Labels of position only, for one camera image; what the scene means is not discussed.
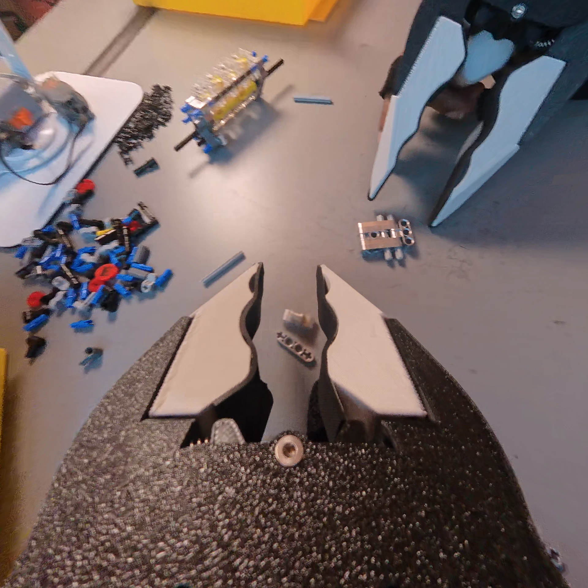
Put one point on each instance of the small black brick connector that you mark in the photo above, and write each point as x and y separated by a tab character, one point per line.
35	346

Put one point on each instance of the beige brick pin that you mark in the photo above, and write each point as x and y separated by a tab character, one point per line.
299	319

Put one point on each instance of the yellow and clear brick model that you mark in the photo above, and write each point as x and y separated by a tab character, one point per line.
225	96

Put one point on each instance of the yellow plastic container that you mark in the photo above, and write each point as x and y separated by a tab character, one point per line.
3	395

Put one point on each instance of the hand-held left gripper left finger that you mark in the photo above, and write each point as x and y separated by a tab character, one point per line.
207	363

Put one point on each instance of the white paper sheet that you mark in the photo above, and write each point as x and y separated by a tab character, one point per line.
110	101

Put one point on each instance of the pile of black brick pins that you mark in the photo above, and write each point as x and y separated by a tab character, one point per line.
142	119

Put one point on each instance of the pile of blue brick pieces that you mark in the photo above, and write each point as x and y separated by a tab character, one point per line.
92	257

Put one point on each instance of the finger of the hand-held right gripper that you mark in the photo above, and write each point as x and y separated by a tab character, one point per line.
505	129
413	101

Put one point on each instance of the grey orange toy motor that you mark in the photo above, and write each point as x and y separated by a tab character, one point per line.
41	106

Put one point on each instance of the thin grey axle rod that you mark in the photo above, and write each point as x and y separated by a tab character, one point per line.
224	268
312	100

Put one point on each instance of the short grey holed beam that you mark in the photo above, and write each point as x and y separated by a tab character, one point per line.
296	346

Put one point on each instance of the large yellow parts bin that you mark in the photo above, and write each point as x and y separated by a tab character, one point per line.
239	7

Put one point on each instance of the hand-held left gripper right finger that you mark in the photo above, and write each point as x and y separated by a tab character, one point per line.
372	363

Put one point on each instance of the small grey cylinder piece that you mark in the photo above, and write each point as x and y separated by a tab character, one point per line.
92	356

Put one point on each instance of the grey desk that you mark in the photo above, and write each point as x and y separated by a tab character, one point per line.
303	175

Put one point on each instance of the black brick pin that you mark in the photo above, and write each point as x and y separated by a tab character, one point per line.
145	166

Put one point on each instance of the grey brick beam assembly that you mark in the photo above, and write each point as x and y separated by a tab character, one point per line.
386	236

